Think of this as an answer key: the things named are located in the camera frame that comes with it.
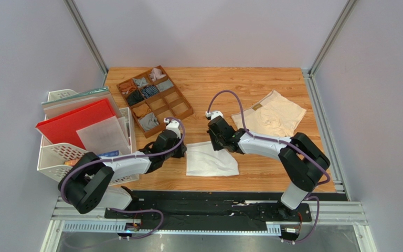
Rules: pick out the black rolled cloth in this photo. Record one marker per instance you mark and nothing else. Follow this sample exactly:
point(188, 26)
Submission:
point(134, 97)

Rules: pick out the orange rolled cloth top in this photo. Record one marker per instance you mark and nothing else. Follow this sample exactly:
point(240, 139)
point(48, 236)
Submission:
point(127, 87)

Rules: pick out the grey folder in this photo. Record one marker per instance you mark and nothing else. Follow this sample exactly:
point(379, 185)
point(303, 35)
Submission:
point(62, 101)

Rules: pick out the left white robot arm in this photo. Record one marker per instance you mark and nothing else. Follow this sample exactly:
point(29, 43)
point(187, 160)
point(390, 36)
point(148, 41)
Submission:
point(86, 184)

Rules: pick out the white slotted cable duct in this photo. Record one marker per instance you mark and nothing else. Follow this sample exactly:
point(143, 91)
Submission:
point(174, 226)

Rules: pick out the grey rolled cloth lower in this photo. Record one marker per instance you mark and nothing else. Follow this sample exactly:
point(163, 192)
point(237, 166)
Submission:
point(148, 122)

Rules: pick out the striped blue rolled cloth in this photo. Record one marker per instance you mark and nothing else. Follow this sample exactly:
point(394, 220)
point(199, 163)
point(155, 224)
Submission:
point(149, 91)

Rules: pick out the beige boxer shorts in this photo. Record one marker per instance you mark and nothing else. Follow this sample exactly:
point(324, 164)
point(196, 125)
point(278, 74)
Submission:
point(274, 115)

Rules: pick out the translucent white folder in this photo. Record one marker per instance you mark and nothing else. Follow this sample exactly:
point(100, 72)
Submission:
point(106, 136)

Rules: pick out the grey rolled cloth top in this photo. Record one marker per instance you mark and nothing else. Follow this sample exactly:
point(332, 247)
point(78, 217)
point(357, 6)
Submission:
point(140, 82)

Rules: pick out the orange rolled cloth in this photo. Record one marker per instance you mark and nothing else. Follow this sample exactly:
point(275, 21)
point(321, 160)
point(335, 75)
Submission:
point(127, 87)
point(141, 110)

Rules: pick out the white file rack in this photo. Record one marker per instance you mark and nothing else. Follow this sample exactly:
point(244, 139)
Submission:
point(52, 157)

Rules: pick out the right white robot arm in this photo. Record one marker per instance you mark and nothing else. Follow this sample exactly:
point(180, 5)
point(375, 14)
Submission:
point(304, 163)

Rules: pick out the white underwear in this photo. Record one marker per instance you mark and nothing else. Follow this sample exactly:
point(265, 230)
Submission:
point(203, 161)

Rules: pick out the orange rolled cloth lower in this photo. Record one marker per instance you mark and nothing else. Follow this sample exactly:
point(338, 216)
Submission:
point(141, 110)

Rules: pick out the grey rolled cloth right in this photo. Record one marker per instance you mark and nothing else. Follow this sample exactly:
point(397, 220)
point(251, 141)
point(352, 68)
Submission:
point(164, 85)

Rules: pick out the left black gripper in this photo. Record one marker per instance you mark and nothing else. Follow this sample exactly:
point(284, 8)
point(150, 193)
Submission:
point(181, 151)

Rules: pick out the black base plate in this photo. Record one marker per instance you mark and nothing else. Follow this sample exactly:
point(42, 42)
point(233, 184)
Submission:
point(191, 206)

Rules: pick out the red folder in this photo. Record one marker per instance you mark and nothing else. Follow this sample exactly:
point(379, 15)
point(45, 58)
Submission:
point(63, 128)

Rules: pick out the purple book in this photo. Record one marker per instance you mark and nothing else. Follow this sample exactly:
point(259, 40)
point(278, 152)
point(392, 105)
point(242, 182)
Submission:
point(109, 154)

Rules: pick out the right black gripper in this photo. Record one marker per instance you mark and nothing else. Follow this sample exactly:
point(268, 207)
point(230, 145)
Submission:
point(217, 143)

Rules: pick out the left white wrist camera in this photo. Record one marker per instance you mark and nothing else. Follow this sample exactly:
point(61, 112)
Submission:
point(174, 126)

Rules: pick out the pink rolled cloth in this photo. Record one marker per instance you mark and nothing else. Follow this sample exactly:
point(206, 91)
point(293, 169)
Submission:
point(156, 74)

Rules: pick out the grey rolled cloth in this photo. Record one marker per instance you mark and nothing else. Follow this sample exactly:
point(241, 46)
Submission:
point(140, 82)
point(148, 122)
point(164, 85)

